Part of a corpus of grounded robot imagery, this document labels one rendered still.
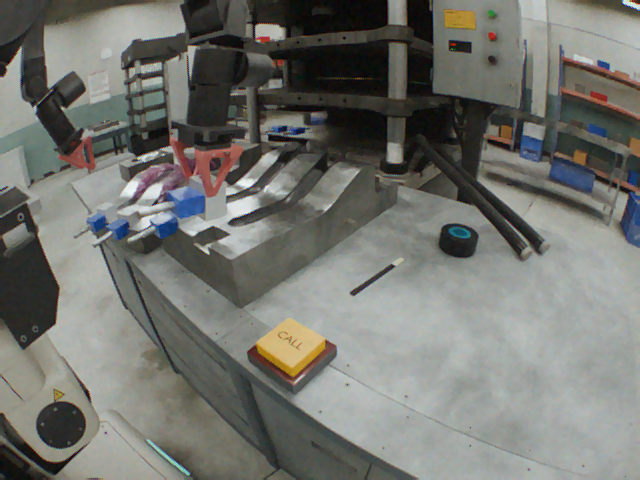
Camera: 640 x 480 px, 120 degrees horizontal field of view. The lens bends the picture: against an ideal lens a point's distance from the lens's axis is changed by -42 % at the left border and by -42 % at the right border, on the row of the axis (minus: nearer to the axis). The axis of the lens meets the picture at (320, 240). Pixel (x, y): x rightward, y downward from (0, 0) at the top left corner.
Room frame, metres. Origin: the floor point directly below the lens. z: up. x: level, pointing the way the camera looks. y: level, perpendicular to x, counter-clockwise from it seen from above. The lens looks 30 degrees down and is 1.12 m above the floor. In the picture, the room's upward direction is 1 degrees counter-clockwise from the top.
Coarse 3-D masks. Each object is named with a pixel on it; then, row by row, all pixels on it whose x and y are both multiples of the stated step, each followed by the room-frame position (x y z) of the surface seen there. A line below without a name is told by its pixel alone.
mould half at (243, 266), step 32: (352, 160) 0.67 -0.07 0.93; (288, 192) 0.59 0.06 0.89; (320, 192) 0.56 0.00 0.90; (352, 192) 0.58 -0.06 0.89; (384, 192) 0.68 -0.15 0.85; (192, 224) 0.46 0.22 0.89; (224, 224) 0.46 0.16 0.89; (256, 224) 0.46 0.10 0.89; (288, 224) 0.46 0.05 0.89; (320, 224) 0.50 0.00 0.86; (192, 256) 0.43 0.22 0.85; (224, 256) 0.36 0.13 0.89; (256, 256) 0.39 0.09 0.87; (288, 256) 0.44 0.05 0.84; (224, 288) 0.37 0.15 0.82; (256, 288) 0.38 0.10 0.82
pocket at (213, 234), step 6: (210, 228) 0.45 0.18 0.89; (216, 228) 0.45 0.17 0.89; (198, 234) 0.43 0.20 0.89; (204, 234) 0.44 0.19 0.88; (210, 234) 0.45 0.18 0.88; (216, 234) 0.45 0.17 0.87; (222, 234) 0.44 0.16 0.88; (228, 234) 0.43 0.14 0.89; (198, 240) 0.43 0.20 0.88; (204, 240) 0.44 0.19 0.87; (210, 240) 0.45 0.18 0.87; (216, 240) 0.45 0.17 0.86; (198, 246) 0.41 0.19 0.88; (204, 246) 0.43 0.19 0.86
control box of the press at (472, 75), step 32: (448, 0) 1.02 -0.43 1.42; (480, 0) 0.95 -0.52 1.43; (512, 0) 0.88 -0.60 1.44; (448, 32) 1.02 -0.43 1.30; (480, 32) 0.95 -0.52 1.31; (512, 32) 0.89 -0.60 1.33; (448, 64) 1.02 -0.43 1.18; (480, 64) 0.95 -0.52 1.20; (512, 64) 0.89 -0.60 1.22; (480, 96) 0.95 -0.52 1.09; (512, 96) 0.88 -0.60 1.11; (480, 128) 0.99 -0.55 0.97
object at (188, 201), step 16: (192, 176) 0.43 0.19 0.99; (176, 192) 0.39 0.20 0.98; (192, 192) 0.40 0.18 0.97; (224, 192) 0.42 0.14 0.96; (144, 208) 0.34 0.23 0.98; (160, 208) 0.36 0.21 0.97; (176, 208) 0.37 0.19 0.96; (192, 208) 0.38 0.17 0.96; (208, 208) 0.40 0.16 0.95; (224, 208) 0.42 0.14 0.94
